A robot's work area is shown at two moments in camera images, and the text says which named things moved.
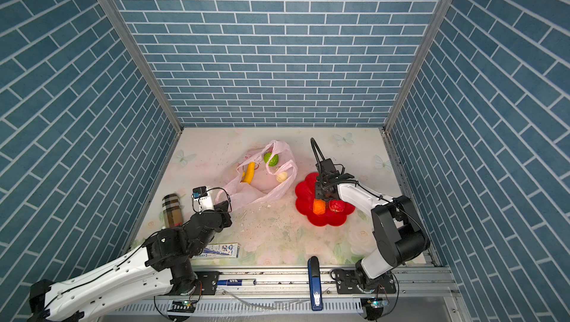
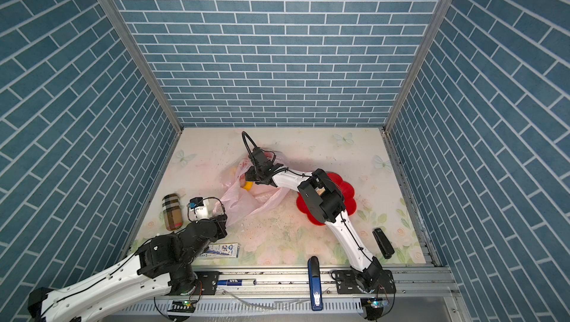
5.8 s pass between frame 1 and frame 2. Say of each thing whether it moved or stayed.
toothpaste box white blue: stayed
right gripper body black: moved
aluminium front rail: stayed
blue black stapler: stayed
